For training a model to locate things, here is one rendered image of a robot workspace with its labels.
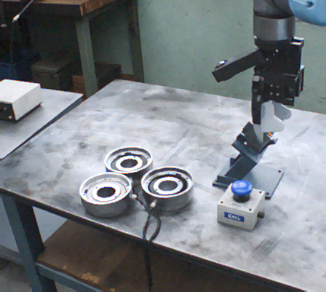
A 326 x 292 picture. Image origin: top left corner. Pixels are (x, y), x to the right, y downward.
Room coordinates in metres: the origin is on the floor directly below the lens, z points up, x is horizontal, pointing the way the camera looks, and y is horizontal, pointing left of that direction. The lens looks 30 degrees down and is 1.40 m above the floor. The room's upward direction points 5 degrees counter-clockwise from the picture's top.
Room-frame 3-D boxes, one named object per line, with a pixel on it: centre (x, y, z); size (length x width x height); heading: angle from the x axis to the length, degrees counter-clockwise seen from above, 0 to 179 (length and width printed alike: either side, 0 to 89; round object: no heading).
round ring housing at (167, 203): (0.77, 0.00, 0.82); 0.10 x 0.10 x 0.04
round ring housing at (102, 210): (0.76, 0.13, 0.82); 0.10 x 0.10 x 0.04
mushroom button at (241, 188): (0.69, -0.13, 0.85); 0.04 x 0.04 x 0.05
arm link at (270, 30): (0.79, -0.21, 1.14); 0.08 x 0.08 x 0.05
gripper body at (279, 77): (0.78, -0.21, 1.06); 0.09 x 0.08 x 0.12; 59
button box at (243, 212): (0.69, -0.14, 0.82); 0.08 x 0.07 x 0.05; 59
